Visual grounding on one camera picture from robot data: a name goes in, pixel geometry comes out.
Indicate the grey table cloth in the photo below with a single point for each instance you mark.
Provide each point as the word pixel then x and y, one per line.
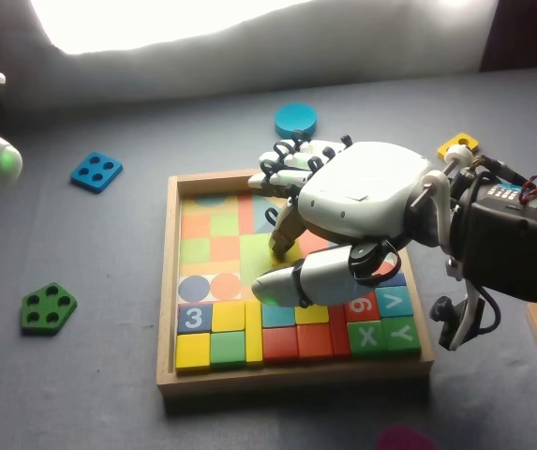
pixel 108 244

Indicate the yellow holed block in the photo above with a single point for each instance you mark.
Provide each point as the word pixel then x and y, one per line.
pixel 448 147

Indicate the wooden puzzle tray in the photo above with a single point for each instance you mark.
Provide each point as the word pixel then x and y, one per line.
pixel 167 281

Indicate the white fabric backdrop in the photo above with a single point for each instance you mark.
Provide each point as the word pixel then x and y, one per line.
pixel 249 61

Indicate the magenta round piece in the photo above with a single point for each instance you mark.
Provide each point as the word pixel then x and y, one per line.
pixel 401 440

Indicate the blue four-hole square piece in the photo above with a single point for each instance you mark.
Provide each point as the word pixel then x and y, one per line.
pixel 95 172

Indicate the blue round disc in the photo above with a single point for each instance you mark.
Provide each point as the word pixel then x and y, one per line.
pixel 295 119

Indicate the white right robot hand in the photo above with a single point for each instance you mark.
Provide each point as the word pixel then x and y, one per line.
pixel 362 192

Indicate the yellow cube block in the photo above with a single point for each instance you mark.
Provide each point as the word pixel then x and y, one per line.
pixel 291 260

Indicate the green five-hole pentagon piece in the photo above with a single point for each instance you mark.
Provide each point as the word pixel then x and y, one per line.
pixel 48 309

